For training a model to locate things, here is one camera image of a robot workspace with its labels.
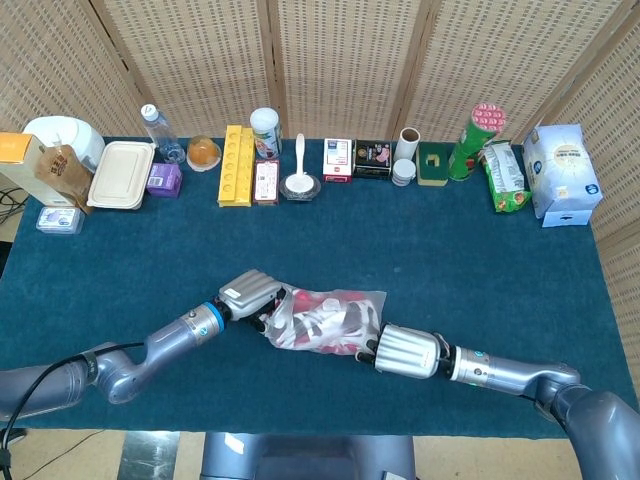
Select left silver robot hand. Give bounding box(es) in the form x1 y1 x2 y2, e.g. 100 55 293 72
218 268 289 332

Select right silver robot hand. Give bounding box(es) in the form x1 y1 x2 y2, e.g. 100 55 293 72
355 323 454 380

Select frosted plastic zip bag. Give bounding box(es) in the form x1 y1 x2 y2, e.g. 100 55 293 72
259 284 388 357

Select red white patterned clothes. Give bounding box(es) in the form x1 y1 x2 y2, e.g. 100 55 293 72
272 288 384 355

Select green snack bag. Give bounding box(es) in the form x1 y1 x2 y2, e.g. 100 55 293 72
480 139 532 215

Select blue table cloth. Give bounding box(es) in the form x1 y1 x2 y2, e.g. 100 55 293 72
0 135 631 441

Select dark red labelled box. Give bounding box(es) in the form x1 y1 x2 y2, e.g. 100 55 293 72
252 158 281 206

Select dark glass bowl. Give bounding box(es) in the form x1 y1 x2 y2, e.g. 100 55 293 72
278 172 322 204

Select yellow plastic egg tray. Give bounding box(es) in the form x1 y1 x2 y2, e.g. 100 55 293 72
217 124 256 209

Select small purple box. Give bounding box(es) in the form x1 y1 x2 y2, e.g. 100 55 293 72
146 162 184 199

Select white rice spoon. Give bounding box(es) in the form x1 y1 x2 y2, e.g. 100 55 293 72
283 132 314 194

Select orange jelly cup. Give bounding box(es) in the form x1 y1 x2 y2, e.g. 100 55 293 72
186 134 222 174

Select grey robot torso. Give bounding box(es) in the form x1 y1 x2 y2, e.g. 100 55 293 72
199 432 419 480

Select red and white box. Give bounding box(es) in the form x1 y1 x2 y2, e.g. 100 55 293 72
322 138 354 184

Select white printed cylindrical can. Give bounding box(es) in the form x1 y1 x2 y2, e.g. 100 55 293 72
249 107 283 161

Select beige lidded lunch box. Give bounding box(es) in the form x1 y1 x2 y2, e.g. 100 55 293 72
86 140 157 211

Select small white jar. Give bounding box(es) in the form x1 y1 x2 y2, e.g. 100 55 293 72
391 158 418 188

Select black printed box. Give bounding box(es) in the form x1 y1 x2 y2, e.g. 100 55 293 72
352 139 394 181

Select clear plastic water bottle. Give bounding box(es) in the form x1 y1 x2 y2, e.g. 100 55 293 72
140 103 187 165

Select green and yellow sponge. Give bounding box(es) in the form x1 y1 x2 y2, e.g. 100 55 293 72
415 141 451 188

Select clear box with purple contents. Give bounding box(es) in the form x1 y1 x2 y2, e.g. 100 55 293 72
35 205 85 236

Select white cardboard tube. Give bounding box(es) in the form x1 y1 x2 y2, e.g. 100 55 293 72
398 127 420 162

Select green chips tube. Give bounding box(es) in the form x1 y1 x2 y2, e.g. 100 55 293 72
447 103 508 182

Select brown paper pouch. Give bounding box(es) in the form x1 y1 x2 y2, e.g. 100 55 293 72
33 143 96 215

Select white rice cooker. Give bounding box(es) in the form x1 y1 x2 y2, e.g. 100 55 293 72
22 115 106 174

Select woven rattan folding screen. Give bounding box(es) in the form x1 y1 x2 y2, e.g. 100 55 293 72
0 0 640 346

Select orange and beige carton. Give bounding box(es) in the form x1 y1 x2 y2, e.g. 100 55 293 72
0 132 69 207

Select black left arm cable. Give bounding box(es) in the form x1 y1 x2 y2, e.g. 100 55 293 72
0 342 146 480

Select thin black floor cable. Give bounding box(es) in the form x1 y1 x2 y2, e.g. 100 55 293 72
29 428 109 480

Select black cables beside table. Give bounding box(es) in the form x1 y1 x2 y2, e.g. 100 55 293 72
0 188 29 226

